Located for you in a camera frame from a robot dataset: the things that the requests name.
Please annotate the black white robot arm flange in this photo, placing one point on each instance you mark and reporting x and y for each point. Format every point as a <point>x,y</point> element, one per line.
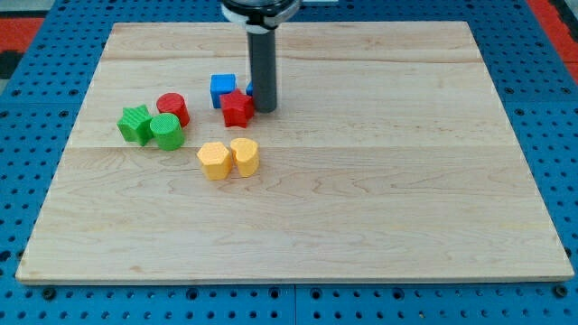
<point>259,16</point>

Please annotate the light wooden board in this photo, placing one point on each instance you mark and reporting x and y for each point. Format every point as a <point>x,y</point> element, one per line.
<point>390,159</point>

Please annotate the yellow heart block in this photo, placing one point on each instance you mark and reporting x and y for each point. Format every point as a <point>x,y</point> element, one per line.
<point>246,155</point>

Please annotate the yellow hexagon block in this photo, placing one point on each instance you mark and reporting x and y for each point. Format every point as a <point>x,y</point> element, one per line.
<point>215,161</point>

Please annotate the red star block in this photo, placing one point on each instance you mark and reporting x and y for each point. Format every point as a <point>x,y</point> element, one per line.
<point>237,108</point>

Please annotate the small blue block behind rod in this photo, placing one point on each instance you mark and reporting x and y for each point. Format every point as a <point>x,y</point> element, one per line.
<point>249,89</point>

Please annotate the blue cube block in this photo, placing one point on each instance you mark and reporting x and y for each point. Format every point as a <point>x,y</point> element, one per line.
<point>221,84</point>

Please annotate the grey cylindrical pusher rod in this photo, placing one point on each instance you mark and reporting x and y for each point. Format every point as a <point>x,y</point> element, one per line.
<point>262,59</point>

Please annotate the green cylinder block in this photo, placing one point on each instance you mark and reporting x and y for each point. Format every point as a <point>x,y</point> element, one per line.
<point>167,131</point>

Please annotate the red cylinder block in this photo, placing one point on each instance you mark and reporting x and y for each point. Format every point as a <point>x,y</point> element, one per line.
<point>175,104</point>

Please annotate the green star block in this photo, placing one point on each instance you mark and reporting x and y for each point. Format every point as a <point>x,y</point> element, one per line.
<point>134,125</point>

